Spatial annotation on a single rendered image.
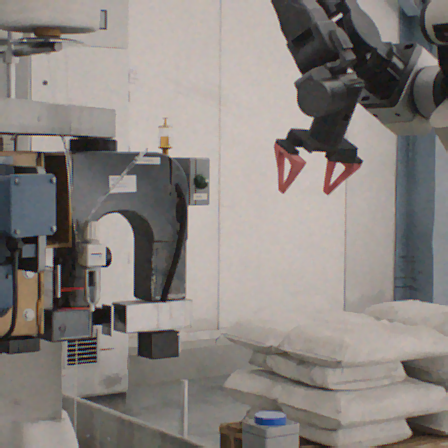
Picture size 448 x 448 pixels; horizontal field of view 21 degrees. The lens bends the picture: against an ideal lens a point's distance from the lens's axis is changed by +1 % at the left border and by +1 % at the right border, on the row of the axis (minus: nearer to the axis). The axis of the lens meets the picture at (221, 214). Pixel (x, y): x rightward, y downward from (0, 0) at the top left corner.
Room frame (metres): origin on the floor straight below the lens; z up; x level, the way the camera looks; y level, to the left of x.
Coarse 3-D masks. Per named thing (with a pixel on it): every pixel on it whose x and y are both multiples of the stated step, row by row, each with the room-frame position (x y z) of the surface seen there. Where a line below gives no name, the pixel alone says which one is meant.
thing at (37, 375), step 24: (0, 360) 2.47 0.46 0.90; (24, 360) 2.37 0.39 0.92; (48, 360) 2.29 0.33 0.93; (0, 384) 2.47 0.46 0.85; (24, 384) 2.37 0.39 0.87; (48, 384) 2.29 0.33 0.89; (0, 408) 2.40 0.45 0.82; (24, 408) 2.36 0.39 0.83; (48, 408) 2.29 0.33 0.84; (0, 432) 2.32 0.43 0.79; (24, 432) 2.28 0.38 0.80; (48, 432) 2.31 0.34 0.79; (72, 432) 2.33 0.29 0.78
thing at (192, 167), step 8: (176, 160) 2.23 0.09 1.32; (184, 160) 2.21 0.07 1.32; (192, 160) 2.20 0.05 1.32; (200, 160) 2.21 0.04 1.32; (208, 160) 2.22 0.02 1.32; (184, 168) 2.21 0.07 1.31; (192, 168) 2.20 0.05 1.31; (200, 168) 2.21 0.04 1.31; (208, 168) 2.22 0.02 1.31; (192, 176) 2.20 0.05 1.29; (208, 176) 2.22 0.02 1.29; (192, 184) 2.20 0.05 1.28; (208, 184) 2.22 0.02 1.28; (192, 192) 2.20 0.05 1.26; (200, 192) 2.21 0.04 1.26; (208, 192) 2.22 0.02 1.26; (192, 200) 2.20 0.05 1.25; (200, 200) 2.21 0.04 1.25; (208, 200) 2.22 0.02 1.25
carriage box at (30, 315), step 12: (24, 156) 2.01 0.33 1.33; (36, 156) 2.02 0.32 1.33; (24, 276) 2.01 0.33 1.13; (36, 276) 2.02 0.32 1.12; (24, 288) 2.01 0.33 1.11; (36, 288) 2.02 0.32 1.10; (24, 300) 2.01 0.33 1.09; (36, 300) 2.02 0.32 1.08; (24, 312) 2.01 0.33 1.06; (36, 312) 2.02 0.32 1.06; (0, 324) 1.99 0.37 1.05; (24, 324) 2.01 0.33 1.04; (36, 324) 2.02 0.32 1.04; (0, 336) 1.99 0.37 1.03; (12, 336) 2.00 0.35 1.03
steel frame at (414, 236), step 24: (408, 0) 7.66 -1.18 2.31; (408, 24) 7.94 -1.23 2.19; (432, 48) 7.81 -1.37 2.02; (408, 144) 7.95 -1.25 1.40; (432, 144) 7.79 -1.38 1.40; (408, 168) 7.95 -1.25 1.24; (432, 168) 7.79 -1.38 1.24; (408, 192) 7.95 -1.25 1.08; (432, 192) 7.79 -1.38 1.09; (408, 216) 7.95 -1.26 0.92; (432, 216) 7.71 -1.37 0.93; (408, 240) 7.95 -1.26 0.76; (432, 240) 7.63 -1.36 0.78; (408, 264) 7.95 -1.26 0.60; (432, 264) 7.63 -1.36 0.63; (408, 288) 7.95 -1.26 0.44; (432, 288) 7.63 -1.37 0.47
